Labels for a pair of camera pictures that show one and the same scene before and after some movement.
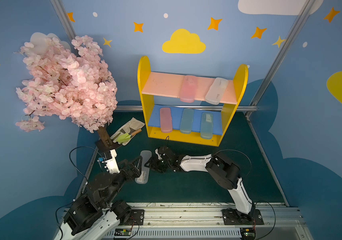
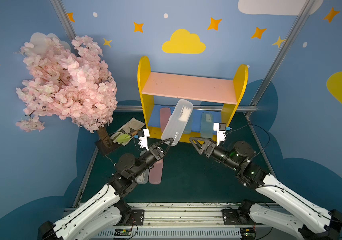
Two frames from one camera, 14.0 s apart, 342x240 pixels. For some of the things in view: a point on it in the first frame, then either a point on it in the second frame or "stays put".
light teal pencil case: (206, 125) stays put
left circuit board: (122, 233) stays put
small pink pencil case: (166, 122) stays put
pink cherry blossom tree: (65, 82) stays put
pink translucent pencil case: (188, 89) to (155, 173)
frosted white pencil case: (144, 176) stays put
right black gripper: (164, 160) to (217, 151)
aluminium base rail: (205, 221) stays put
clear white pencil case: (216, 91) to (177, 122)
